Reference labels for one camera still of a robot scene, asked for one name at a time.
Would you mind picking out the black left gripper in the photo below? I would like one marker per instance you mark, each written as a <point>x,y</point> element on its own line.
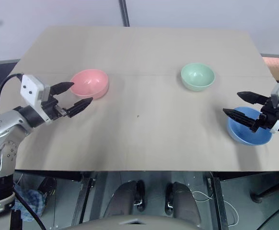
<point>50,104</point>

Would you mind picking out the green bowl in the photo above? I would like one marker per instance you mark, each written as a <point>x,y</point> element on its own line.
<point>197,76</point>

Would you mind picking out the dark left robot foot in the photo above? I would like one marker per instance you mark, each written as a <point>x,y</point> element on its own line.
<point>124,201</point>

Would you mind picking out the black chair caster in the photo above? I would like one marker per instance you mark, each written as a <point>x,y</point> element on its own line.
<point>271,191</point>

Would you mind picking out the grey robot torso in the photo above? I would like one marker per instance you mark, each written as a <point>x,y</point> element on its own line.
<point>139,222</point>

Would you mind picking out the blue checkered cloth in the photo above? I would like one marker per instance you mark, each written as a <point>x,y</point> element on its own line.
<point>31,198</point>

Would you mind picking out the dark robot foot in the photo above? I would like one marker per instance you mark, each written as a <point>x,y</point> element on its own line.
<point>124,201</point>
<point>182,200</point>

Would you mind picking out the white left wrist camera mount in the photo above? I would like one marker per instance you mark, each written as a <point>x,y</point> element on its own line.
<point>30,89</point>

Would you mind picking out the blue bowl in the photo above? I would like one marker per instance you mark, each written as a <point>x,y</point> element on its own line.
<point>248,135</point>

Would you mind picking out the dark vertical wall post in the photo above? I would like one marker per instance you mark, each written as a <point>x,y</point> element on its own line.
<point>124,12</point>

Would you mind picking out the black table frame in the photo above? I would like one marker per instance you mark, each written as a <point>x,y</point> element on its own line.
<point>139,189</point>

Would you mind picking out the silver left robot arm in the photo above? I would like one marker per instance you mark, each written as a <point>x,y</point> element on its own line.
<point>3,129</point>

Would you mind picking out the dark right robot foot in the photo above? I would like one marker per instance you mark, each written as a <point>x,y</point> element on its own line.
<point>182,200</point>

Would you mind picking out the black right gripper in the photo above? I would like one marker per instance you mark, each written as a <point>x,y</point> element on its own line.
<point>267,114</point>

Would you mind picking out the pink bowl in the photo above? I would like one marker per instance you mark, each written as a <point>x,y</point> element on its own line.
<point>89,84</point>

